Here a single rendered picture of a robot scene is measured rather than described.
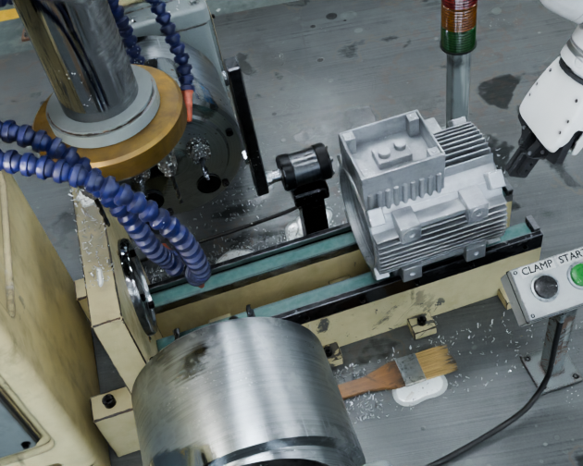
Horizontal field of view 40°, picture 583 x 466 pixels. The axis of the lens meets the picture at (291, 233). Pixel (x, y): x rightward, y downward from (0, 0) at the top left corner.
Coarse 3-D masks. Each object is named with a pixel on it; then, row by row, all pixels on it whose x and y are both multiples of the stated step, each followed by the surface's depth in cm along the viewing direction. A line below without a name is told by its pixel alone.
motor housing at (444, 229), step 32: (448, 128) 124; (448, 160) 112; (480, 160) 112; (352, 192) 126; (448, 192) 112; (352, 224) 127; (448, 224) 113; (480, 224) 114; (384, 256) 113; (416, 256) 115; (448, 256) 118
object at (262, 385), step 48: (192, 336) 92; (240, 336) 91; (288, 336) 93; (144, 384) 93; (192, 384) 88; (240, 384) 87; (288, 384) 88; (336, 384) 96; (144, 432) 91; (192, 432) 85; (240, 432) 83; (288, 432) 83; (336, 432) 87
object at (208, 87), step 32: (160, 64) 127; (192, 64) 130; (192, 96) 122; (224, 96) 131; (192, 128) 125; (224, 128) 127; (192, 160) 126; (224, 160) 132; (160, 192) 133; (192, 192) 135
